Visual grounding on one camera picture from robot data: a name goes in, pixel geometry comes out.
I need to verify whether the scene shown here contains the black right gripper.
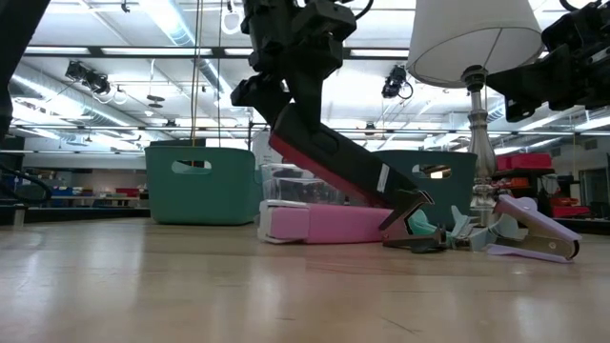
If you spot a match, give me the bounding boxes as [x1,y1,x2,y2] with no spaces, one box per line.
[486,28,610,123]

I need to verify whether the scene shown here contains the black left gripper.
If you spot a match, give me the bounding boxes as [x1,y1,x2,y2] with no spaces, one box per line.
[231,0,345,135]

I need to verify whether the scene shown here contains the black and red stapler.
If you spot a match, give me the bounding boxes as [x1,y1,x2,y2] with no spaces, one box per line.
[268,102,421,212]

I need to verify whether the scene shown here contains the pink and white stapler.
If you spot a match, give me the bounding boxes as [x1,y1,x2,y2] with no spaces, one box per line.
[256,198,395,246]

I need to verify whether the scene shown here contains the purple staple remover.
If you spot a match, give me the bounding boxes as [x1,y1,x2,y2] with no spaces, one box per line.
[485,193,583,265]

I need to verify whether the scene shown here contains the black staple remover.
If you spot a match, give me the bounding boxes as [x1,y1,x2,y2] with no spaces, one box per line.
[378,190,450,254]

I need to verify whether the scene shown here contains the light teal staple remover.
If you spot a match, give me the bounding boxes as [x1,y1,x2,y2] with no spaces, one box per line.
[407,204,502,252]

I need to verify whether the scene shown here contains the table lamp white shade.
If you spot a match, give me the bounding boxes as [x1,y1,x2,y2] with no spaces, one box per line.
[406,0,545,211]

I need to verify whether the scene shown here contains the red storage bins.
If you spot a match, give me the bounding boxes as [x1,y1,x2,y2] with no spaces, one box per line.
[495,151,555,172]

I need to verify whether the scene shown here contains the teal green plastic bin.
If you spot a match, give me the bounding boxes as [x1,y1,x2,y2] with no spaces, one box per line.
[145,146,264,227]

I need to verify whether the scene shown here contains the red storage bin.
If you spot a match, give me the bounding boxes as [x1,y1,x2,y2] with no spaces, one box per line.
[550,197,592,219]

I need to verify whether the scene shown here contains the dark teal plastic bin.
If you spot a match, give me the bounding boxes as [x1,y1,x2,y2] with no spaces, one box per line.
[374,150,478,229]

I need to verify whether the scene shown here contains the black overhead beam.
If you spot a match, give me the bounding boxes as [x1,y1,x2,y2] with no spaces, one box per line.
[21,45,416,61]

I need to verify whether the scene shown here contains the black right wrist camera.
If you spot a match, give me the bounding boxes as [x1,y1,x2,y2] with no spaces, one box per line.
[541,0,610,49]

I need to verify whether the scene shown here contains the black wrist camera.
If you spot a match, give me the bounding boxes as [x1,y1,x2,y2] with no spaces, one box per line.
[298,0,358,47]
[541,0,610,49]

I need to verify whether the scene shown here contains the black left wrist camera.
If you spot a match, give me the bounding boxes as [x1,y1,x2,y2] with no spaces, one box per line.
[298,0,358,47]

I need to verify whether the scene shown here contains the white cable loop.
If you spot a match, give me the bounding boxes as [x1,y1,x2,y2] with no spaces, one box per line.
[220,9,245,36]

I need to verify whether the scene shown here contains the yellow hanging cable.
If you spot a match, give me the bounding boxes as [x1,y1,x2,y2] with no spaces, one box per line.
[190,0,205,148]

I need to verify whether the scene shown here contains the black ceiling-mounted camera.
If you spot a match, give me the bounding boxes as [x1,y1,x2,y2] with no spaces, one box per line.
[65,60,91,82]
[84,71,112,95]
[380,65,414,100]

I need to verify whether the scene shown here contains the silver ventilation duct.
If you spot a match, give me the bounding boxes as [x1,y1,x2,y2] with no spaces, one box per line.
[145,0,249,104]

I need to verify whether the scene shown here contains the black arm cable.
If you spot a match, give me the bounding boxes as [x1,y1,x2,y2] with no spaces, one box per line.
[0,163,53,204]

